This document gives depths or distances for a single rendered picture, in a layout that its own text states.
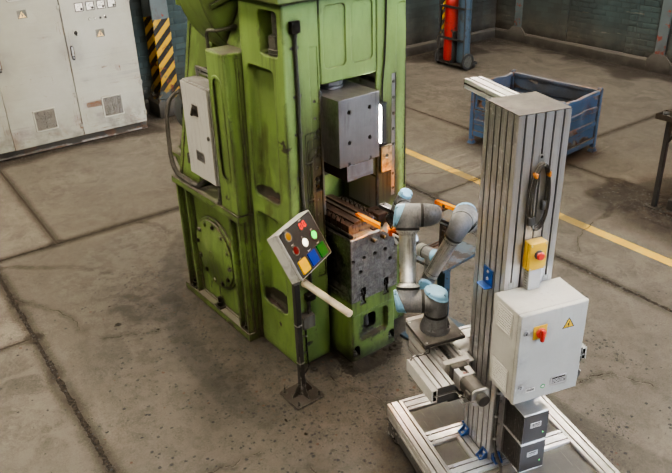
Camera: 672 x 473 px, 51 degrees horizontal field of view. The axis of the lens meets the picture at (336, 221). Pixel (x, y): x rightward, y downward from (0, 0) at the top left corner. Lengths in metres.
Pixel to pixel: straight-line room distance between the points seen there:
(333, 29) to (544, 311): 1.91
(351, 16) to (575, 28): 8.76
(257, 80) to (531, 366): 2.19
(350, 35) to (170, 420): 2.47
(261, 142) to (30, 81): 4.85
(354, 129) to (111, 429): 2.25
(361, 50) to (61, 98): 5.35
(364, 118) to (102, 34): 5.33
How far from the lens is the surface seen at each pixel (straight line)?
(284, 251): 3.75
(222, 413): 4.47
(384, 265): 4.52
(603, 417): 4.57
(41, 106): 8.88
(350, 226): 4.27
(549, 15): 12.87
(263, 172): 4.39
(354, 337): 4.63
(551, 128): 3.00
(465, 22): 11.28
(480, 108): 8.19
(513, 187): 3.00
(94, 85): 9.01
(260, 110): 4.25
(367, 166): 4.21
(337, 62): 4.08
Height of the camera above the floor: 2.93
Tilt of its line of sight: 27 degrees down
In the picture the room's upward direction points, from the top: 2 degrees counter-clockwise
